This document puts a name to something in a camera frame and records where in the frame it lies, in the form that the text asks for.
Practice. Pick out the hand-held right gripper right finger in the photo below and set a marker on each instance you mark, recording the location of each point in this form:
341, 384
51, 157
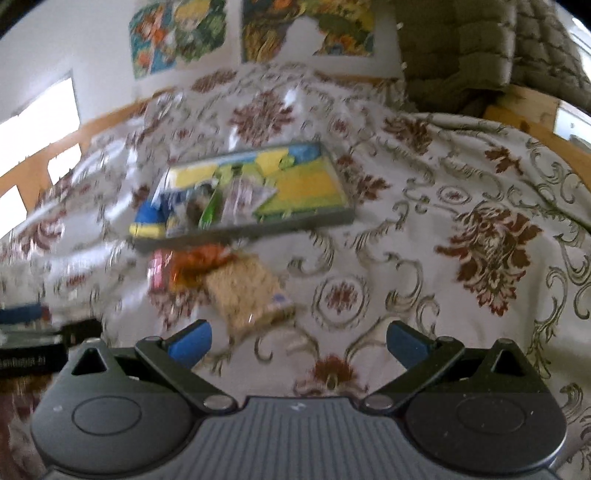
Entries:
408, 344

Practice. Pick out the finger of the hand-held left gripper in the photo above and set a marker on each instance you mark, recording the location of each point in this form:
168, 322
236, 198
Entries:
21, 314
81, 330

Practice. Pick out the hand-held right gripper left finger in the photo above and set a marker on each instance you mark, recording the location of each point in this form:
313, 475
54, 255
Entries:
191, 344

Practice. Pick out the granola snack packet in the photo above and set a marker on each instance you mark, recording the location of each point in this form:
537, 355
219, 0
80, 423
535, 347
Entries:
244, 290

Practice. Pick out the pink snack packet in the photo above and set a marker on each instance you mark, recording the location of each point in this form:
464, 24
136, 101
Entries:
159, 272

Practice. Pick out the orange snack packet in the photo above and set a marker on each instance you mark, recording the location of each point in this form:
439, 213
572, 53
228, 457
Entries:
198, 261

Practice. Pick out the blue snack packet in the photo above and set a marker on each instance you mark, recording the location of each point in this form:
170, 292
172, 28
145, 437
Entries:
147, 217

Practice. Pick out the dark printed snack packet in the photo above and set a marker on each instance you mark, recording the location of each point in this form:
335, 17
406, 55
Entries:
189, 210

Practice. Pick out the green snack packet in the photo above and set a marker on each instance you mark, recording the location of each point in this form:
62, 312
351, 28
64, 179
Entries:
210, 210

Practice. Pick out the clear snack packet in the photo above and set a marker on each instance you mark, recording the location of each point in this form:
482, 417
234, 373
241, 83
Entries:
244, 196

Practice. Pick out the grey tray with painted bottom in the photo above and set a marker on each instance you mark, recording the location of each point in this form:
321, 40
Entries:
314, 184

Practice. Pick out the floral satin blanket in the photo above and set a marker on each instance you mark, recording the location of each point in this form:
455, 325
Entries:
461, 161

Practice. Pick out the bright window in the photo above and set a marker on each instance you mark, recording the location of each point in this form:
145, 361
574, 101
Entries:
46, 115

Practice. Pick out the pale wooden bed board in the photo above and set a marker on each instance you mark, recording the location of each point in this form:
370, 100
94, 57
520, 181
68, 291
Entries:
521, 110

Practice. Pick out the olive quilted jacket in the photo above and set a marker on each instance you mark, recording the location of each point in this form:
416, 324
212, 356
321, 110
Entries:
461, 46

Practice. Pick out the orange-haired cartoon wall poster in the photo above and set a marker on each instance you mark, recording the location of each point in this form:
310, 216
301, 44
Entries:
152, 41

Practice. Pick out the blond cartoon wall poster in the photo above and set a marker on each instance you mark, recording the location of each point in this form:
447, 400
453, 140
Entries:
201, 32

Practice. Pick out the yellow swirl wall poster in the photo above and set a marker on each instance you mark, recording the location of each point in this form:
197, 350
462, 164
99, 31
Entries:
277, 32

